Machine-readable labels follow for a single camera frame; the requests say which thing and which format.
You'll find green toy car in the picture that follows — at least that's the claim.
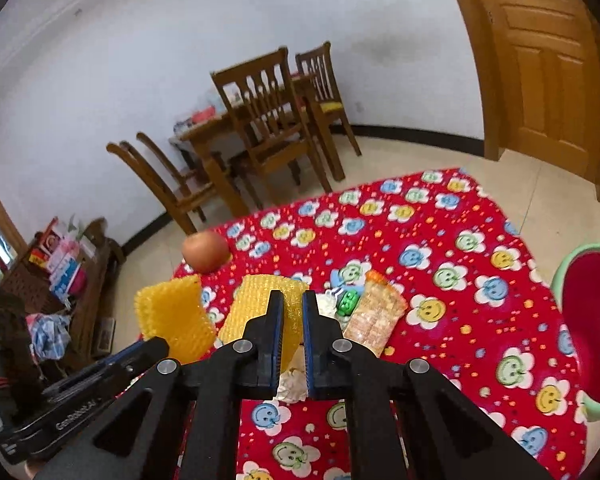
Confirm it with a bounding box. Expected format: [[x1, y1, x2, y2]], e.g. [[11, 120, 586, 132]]
[[336, 290, 362, 318]]

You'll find yellow foam fruit net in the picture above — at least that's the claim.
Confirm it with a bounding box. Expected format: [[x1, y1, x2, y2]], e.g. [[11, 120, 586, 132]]
[[217, 274, 313, 378], [134, 275, 217, 366]]

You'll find red smiley flower tablecloth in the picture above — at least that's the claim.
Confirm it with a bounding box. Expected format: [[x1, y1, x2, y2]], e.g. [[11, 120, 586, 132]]
[[172, 167, 588, 480]]

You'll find red basin with green rim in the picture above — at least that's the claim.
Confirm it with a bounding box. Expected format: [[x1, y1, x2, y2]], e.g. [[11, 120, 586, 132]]
[[550, 242, 600, 423]]

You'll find brown apple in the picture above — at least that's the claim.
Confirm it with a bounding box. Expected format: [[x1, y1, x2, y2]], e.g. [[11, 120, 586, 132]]
[[181, 231, 231, 274]]

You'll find orange snack packet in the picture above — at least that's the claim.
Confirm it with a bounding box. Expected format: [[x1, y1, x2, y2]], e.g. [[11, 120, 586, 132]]
[[342, 269, 409, 359]]

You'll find dark wooden bench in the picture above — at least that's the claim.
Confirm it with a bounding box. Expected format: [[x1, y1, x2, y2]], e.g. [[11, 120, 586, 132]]
[[0, 217, 127, 411]]

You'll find wooden panel door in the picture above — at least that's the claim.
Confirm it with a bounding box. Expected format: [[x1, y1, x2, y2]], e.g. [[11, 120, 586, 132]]
[[440, 0, 600, 206]]

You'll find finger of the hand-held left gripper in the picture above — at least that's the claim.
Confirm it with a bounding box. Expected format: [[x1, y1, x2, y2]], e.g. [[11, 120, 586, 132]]
[[42, 337, 171, 402]]

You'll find wooden dining chair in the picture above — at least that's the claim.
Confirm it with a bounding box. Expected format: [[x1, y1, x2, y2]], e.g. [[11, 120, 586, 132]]
[[210, 46, 334, 211], [295, 41, 363, 182], [106, 131, 231, 236]]

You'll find white tissue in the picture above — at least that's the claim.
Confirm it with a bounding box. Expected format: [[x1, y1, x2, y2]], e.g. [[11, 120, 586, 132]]
[[274, 350, 309, 404]]

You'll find grey flat scale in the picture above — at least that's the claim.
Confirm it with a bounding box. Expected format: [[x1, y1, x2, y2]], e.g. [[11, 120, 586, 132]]
[[92, 317, 117, 357]]

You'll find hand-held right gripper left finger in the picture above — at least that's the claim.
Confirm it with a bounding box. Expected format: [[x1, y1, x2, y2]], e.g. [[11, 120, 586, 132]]
[[35, 290, 286, 480]]

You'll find stack of cardboard boxes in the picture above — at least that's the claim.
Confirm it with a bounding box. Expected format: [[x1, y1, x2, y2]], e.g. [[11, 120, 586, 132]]
[[27, 216, 99, 302]]

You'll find blue plaid cloth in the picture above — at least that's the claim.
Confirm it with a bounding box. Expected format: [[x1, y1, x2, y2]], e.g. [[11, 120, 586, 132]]
[[26, 312, 74, 361]]

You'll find wooden dining table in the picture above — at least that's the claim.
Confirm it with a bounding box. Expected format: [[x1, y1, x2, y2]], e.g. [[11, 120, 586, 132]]
[[169, 72, 317, 219]]

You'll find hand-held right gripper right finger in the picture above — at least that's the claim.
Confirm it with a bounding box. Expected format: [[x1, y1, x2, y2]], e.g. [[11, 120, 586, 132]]
[[301, 290, 556, 480]]

